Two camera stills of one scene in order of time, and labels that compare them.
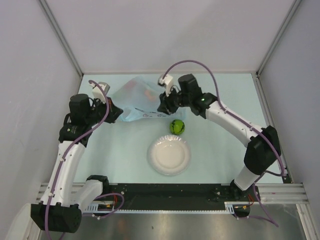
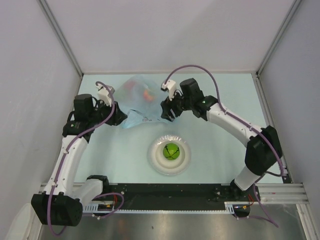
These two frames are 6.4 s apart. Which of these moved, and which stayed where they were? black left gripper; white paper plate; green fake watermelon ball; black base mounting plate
Moved: green fake watermelon ball
Stayed: black left gripper; black base mounting plate; white paper plate
